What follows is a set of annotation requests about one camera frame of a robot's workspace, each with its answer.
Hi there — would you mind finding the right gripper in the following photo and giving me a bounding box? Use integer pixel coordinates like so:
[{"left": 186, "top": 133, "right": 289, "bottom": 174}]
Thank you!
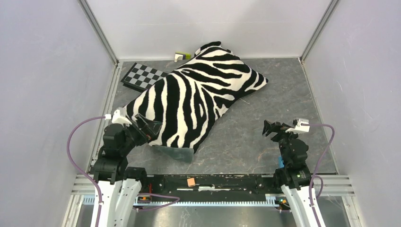
[{"left": 262, "top": 119, "right": 301, "bottom": 166}]

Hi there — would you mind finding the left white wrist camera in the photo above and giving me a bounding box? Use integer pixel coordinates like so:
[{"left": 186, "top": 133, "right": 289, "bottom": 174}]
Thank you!
[{"left": 104, "top": 107, "right": 132, "bottom": 125}]

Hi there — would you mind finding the light blue toothed strip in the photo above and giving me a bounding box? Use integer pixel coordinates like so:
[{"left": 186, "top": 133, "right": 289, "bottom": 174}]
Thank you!
[{"left": 82, "top": 194, "right": 279, "bottom": 208}]

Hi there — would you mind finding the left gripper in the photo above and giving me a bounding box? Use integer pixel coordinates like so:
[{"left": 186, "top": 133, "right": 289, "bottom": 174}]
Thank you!
[{"left": 120, "top": 113, "right": 162, "bottom": 155}]

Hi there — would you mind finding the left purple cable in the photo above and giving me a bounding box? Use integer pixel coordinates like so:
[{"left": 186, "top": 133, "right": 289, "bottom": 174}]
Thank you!
[{"left": 66, "top": 116, "right": 107, "bottom": 227}]

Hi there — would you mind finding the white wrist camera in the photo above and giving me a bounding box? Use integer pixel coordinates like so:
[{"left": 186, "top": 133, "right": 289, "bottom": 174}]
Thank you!
[
  {"left": 104, "top": 107, "right": 132, "bottom": 125},
  {"left": 285, "top": 118, "right": 310, "bottom": 134}
]

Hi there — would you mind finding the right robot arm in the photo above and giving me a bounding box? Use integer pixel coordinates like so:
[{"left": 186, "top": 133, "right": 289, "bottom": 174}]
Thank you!
[{"left": 262, "top": 118, "right": 325, "bottom": 227}]

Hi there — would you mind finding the green white small block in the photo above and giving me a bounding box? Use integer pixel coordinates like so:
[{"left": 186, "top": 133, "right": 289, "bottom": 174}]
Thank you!
[{"left": 174, "top": 52, "right": 192, "bottom": 62}]

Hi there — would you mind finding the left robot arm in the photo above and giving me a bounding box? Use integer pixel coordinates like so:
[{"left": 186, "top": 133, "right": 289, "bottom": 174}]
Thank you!
[{"left": 89, "top": 111, "right": 161, "bottom": 227}]

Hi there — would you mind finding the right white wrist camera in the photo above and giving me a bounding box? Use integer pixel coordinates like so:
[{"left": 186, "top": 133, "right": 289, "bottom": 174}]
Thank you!
[{"left": 285, "top": 118, "right": 310, "bottom": 134}]

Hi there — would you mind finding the orange small cube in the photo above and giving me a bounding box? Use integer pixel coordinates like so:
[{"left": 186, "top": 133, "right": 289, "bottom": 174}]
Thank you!
[{"left": 187, "top": 178, "right": 196, "bottom": 187}]

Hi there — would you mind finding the zebra striped pillowcase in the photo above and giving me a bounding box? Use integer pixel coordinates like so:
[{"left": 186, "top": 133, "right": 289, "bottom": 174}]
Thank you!
[{"left": 124, "top": 41, "right": 269, "bottom": 163}]

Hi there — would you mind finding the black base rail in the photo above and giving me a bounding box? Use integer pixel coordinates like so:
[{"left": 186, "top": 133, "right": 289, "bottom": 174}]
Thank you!
[{"left": 130, "top": 174, "right": 282, "bottom": 202}]

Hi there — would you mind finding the blue small block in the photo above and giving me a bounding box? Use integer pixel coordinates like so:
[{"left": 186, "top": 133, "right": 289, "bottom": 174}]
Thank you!
[{"left": 278, "top": 156, "right": 284, "bottom": 168}]

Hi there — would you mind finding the black white checkerboard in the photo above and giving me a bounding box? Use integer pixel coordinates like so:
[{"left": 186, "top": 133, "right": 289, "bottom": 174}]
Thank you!
[{"left": 121, "top": 62, "right": 168, "bottom": 92}]

